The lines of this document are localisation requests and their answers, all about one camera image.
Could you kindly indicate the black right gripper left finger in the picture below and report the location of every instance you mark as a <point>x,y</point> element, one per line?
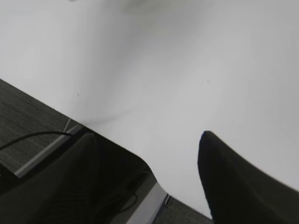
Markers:
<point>88,180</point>

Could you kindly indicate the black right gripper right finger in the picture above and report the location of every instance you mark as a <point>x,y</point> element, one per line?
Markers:
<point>237,192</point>

